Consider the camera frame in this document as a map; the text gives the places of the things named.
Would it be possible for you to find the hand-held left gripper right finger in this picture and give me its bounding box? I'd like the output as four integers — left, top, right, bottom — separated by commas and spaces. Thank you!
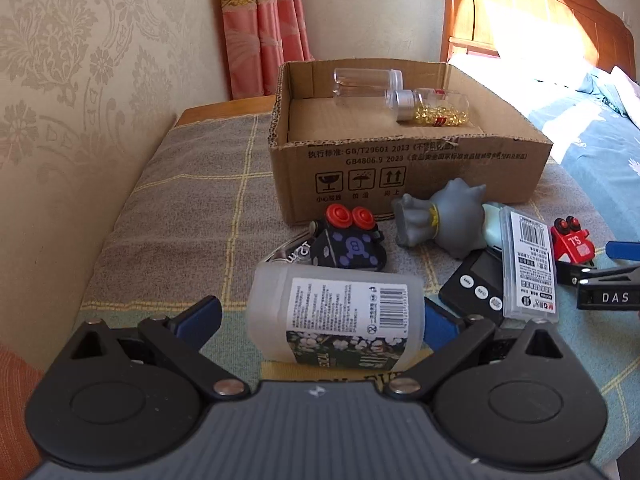
385, 296, 576, 403

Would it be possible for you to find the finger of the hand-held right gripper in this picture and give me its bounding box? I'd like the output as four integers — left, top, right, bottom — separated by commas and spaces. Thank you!
605, 240, 640, 262
556, 259, 640, 291

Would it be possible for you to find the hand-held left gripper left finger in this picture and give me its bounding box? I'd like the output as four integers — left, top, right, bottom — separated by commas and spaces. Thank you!
65, 296, 251, 402

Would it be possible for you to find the red toy car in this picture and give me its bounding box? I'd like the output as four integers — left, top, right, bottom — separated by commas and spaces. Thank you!
550, 215, 596, 266

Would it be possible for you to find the black digital pocket scale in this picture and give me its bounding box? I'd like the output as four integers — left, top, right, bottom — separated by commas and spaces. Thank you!
439, 247, 508, 325

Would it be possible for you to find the clear plastic case with barcode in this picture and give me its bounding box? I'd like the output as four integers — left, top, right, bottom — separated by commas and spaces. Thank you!
501, 208, 559, 323

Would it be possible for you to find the white box with green label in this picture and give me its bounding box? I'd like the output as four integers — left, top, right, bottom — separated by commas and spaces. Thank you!
245, 264, 431, 372

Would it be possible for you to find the black toy with red buttons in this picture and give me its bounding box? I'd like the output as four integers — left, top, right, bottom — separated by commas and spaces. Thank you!
307, 203, 387, 273

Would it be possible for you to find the brown cardboard box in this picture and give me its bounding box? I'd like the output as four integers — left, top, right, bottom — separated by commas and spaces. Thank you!
267, 60, 553, 226

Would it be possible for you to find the grey animal figurine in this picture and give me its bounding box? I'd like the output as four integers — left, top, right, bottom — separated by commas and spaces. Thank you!
391, 178, 511, 260

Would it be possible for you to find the blue floral bed sheet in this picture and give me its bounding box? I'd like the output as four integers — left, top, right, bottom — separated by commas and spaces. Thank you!
450, 52, 640, 183

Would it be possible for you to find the orange cloth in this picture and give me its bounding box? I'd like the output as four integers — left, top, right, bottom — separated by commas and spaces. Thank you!
0, 342, 46, 480

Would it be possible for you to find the wooden nightstand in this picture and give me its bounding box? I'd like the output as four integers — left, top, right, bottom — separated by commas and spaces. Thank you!
175, 95, 278, 128

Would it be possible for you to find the clear jar of yellow capsules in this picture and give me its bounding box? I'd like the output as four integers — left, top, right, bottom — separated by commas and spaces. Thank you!
385, 87, 472, 125

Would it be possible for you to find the empty clear plastic jar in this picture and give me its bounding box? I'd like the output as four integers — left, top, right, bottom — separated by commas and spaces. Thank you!
333, 67, 404, 106

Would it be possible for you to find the wooden bed headboard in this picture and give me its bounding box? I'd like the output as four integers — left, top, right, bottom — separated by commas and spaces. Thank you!
440, 0, 637, 73

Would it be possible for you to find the pink patterned curtain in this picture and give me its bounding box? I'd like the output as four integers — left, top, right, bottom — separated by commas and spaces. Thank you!
217, 0, 313, 101

